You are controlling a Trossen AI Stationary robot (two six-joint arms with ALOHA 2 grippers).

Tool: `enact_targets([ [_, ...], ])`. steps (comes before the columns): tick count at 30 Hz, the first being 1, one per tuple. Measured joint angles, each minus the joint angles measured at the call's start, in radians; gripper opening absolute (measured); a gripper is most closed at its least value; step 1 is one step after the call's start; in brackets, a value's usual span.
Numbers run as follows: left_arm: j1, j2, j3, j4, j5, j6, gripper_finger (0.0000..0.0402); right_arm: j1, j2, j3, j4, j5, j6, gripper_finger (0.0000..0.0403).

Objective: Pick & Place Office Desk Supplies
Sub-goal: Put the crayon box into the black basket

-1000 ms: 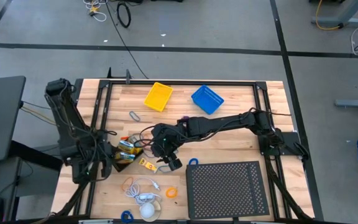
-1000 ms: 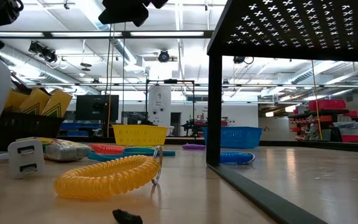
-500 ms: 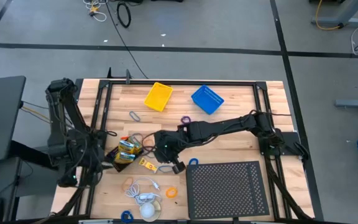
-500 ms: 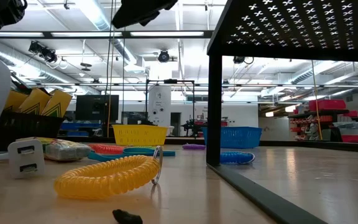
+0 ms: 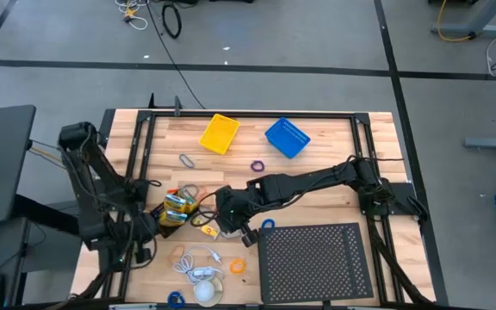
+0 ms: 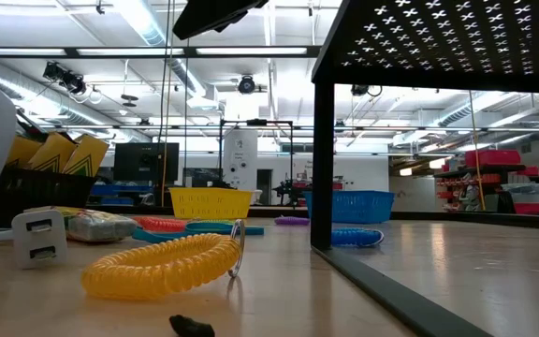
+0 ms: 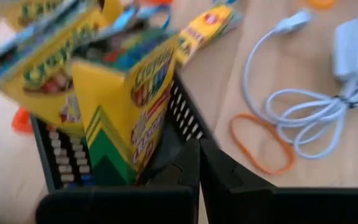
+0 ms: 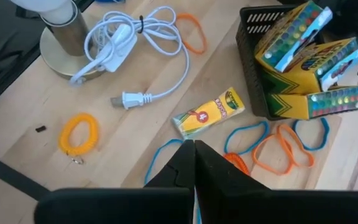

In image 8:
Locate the small yellow crayon pack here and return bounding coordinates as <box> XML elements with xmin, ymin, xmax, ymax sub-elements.
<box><xmin>171</xmin><ymin>86</ymin><xmax>246</xmax><ymax>140</ymax></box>

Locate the white power cord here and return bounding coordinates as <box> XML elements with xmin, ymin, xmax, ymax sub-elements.
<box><xmin>68</xmin><ymin>5</ymin><xmax>191</xmax><ymax>110</ymax></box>

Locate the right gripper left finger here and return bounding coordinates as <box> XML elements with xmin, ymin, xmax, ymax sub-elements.
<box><xmin>34</xmin><ymin>139</ymin><xmax>196</xmax><ymax>224</ymax></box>

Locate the yellow coil wristband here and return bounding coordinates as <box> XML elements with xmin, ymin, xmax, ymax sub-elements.
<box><xmin>57</xmin><ymin>112</ymin><xmax>101</xmax><ymax>166</ymax></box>

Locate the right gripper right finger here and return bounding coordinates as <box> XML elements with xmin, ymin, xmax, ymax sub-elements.
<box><xmin>195</xmin><ymin>139</ymin><xmax>358</xmax><ymax>224</ymax></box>

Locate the black mesh bin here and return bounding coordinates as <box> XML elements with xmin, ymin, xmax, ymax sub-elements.
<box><xmin>235</xmin><ymin>4</ymin><xmax>295</xmax><ymax>121</ymax></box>

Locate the thin orange rubber band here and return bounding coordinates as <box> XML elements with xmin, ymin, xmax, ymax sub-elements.
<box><xmin>175</xmin><ymin>12</ymin><xmax>208</xmax><ymax>55</ymax></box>

